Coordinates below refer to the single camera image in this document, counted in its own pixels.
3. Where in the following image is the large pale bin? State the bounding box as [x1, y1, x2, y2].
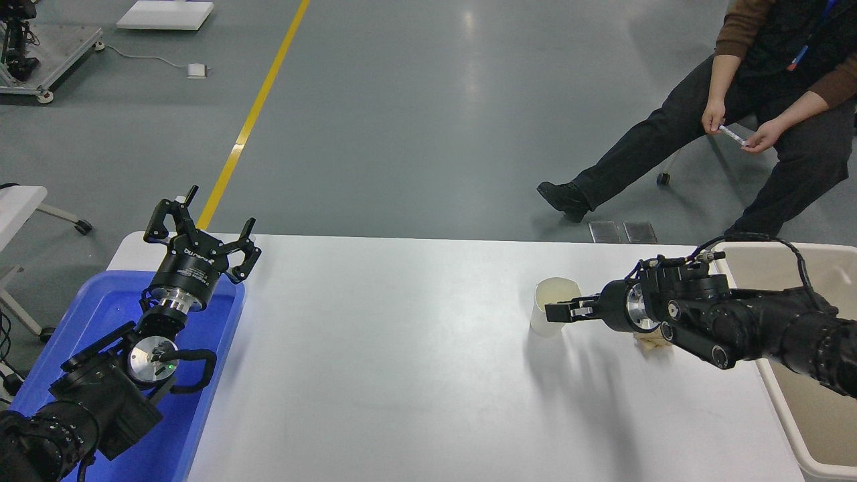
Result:
[713, 242, 857, 482]

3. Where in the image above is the person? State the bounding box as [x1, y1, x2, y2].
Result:
[537, 0, 857, 239]

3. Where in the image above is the black machine on platform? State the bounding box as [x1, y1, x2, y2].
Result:
[0, 0, 40, 82]

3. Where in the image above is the metal wheeled platform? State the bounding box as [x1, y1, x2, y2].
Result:
[0, 23, 104, 104]

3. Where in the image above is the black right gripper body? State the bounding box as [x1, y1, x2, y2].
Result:
[598, 280, 634, 333]

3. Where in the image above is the white flat board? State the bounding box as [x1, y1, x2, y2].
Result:
[116, 0, 215, 31]

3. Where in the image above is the person's left hand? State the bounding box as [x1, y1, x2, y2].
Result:
[742, 119, 786, 155]

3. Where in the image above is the white thin cable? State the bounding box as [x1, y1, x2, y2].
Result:
[104, 44, 190, 70]

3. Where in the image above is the white side table with casters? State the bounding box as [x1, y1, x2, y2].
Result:
[0, 184, 94, 343]

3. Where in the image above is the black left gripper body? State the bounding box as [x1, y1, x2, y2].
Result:
[151, 232, 229, 303]

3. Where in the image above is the white paper cup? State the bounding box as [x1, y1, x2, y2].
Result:
[530, 276, 583, 337]

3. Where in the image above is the blue plastic tray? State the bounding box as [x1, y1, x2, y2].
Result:
[8, 270, 246, 482]

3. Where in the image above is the wheeled chair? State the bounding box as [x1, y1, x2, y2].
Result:
[657, 114, 761, 187]

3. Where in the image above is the person's right hand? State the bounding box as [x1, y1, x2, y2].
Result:
[701, 99, 728, 137]

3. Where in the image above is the black floor cable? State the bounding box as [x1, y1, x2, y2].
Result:
[0, 309, 22, 404]

